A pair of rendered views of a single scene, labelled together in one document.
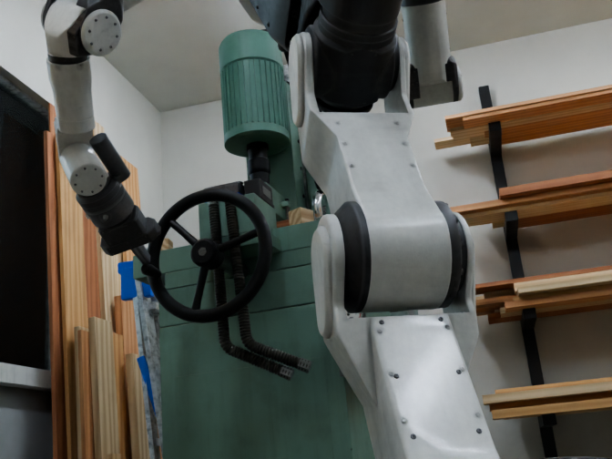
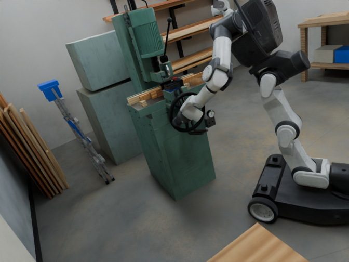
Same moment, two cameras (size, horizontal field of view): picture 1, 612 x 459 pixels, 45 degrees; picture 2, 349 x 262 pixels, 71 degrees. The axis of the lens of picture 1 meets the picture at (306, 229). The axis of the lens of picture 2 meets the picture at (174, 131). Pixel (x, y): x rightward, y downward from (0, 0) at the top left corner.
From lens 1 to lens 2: 1.74 m
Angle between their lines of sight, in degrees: 58
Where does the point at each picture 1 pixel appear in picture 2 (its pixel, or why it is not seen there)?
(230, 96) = (148, 39)
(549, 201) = not seen: hidden behind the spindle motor
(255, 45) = (152, 15)
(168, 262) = (151, 109)
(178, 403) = (165, 148)
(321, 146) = (274, 104)
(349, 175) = (288, 115)
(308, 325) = not seen: hidden behind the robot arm
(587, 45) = not seen: outside the picture
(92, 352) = (18, 120)
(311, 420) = (199, 139)
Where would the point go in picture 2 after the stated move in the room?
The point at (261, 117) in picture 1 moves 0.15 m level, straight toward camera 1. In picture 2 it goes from (160, 48) to (176, 46)
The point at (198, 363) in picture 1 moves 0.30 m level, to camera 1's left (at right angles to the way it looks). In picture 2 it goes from (168, 135) to (139, 156)
